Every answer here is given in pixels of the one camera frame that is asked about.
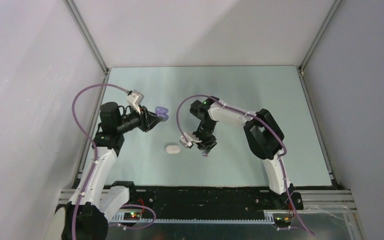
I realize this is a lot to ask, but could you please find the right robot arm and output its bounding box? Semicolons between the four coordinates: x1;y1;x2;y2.
180;96;299;209

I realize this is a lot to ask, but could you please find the left controller board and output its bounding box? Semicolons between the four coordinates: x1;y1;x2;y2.
123;211;142;221

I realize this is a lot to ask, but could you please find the controller board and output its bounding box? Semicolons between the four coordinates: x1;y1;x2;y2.
273;217;293;230
123;211;142;221

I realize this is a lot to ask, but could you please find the left aluminium frame post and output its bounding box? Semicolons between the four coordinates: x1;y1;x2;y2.
63;0;110;83

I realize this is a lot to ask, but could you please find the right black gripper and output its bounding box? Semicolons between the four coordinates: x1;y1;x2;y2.
190;119;218;154

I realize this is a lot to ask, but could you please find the right controller board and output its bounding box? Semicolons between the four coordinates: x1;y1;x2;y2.
273;217;293;230

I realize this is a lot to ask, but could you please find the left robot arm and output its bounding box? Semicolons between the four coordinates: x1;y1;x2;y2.
60;102;169;240

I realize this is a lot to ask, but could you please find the right aluminium frame post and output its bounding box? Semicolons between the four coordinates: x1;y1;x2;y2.
298;0;344;72

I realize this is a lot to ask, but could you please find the purple earbud charging case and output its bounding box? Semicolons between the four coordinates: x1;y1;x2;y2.
155;106;169;122

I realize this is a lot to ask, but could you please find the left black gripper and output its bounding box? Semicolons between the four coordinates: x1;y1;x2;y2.
116;103;162;134

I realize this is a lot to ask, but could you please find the aluminium frame post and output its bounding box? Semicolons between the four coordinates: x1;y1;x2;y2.
63;0;110;83
298;0;344;72

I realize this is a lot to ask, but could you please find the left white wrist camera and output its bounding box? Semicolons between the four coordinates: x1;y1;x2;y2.
126;90;144;114

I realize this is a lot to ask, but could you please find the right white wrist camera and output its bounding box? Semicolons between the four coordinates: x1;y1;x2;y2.
179;132;202;149

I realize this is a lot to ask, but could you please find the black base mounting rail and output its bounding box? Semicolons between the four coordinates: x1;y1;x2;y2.
112;181;304;221

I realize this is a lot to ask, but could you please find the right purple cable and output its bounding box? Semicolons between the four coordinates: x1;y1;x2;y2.
176;94;315;236

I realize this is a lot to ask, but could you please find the white earbud charging case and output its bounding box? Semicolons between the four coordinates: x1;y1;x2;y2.
165;144;181;154

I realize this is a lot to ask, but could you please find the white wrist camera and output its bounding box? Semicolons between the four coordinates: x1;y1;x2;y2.
179;132;202;149
126;90;144;114

